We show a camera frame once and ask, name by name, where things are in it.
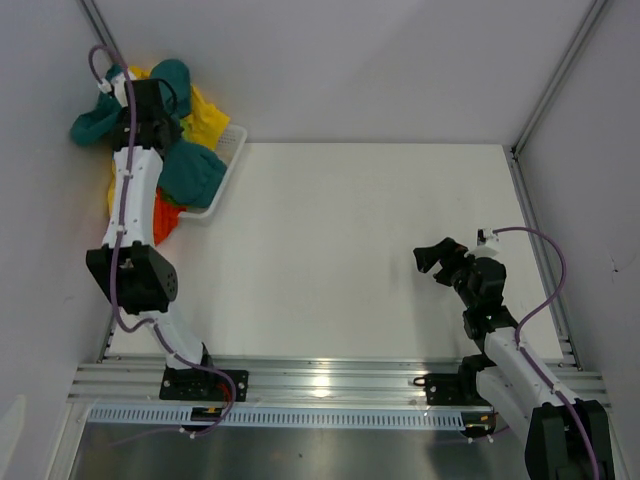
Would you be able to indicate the right aluminium frame post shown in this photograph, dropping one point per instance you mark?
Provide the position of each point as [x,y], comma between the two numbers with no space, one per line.
[568,60]

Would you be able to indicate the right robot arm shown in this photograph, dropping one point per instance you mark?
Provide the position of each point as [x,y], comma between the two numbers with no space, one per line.
[564,436]

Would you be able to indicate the aluminium mounting rail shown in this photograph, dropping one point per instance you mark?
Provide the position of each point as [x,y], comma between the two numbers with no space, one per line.
[273,382]

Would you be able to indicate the aluminium frame post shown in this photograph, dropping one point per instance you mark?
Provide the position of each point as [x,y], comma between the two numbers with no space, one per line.
[568,60]
[99,26]

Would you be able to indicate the teal green shorts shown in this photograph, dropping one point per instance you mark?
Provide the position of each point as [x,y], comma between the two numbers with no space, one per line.
[92,126]

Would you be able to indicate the slotted cable duct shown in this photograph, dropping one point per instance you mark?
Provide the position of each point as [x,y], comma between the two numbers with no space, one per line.
[241,416]

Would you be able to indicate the left aluminium frame post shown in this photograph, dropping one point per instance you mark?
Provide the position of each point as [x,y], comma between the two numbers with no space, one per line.
[99,26]

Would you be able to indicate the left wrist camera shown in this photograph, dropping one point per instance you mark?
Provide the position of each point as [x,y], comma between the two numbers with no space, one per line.
[116,87]

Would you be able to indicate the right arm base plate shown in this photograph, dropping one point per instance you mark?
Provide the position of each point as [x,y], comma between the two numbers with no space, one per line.
[444,389]

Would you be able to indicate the yellow shorts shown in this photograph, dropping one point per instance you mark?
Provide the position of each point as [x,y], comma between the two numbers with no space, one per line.
[195,171]

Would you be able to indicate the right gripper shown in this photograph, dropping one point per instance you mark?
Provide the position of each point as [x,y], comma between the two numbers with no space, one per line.
[450,254]

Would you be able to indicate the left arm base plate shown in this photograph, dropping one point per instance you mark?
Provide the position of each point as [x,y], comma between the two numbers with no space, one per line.
[193,385]

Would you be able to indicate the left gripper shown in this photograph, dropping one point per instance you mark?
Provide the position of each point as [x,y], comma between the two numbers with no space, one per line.
[175,128]

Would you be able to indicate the orange shorts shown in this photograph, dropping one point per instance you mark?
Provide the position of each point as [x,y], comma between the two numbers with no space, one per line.
[165,216]

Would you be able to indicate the white plastic basket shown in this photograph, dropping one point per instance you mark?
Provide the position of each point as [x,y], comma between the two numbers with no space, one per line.
[229,147]

